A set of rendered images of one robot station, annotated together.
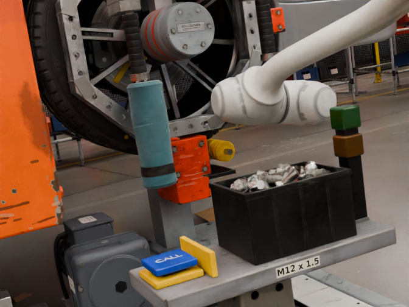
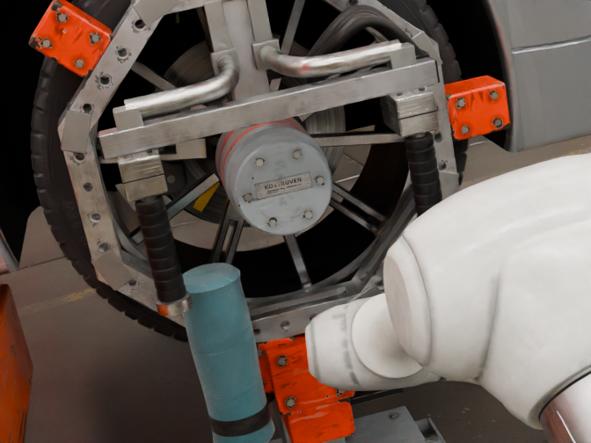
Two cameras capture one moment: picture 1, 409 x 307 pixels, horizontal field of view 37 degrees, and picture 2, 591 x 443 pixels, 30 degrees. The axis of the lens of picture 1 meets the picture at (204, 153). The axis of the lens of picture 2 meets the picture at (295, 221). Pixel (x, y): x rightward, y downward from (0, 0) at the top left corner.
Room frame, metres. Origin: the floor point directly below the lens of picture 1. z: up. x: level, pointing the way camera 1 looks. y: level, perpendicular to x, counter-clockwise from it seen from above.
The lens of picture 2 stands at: (0.22, -0.42, 1.26)
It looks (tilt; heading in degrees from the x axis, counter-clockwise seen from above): 19 degrees down; 17
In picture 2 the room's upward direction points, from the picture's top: 11 degrees counter-clockwise
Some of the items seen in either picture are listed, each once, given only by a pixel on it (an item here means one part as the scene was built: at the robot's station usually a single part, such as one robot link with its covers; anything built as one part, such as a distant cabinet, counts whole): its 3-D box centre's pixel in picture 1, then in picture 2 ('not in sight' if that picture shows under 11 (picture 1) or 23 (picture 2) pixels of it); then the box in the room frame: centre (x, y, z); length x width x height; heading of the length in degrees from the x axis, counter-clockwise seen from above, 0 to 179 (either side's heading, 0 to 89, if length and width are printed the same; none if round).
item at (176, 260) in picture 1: (169, 265); not in sight; (0.93, 0.08, 0.47); 0.07 x 0.07 x 0.02; 24
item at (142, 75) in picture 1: (134, 45); (161, 250); (1.39, 0.12, 0.83); 0.04 x 0.04 x 0.16
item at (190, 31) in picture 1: (174, 32); (271, 169); (1.61, 0.03, 0.85); 0.21 x 0.14 x 0.14; 24
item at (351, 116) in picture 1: (345, 117); not in sight; (1.08, -0.26, 0.64); 0.04 x 0.04 x 0.04; 24
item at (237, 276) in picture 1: (264, 256); not in sight; (1.00, -0.08, 0.44); 0.43 x 0.17 x 0.03; 114
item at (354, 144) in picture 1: (348, 144); not in sight; (1.08, -0.26, 0.59); 0.04 x 0.04 x 0.04; 24
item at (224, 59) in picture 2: not in sight; (174, 61); (1.52, 0.10, 1.03); 0.19 x 0.18 x 0.11; 24
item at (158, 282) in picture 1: (170, 273); not in sight; (0.93, 0.08, 0.46); 0.08 x 0.08 x 0.01; 24
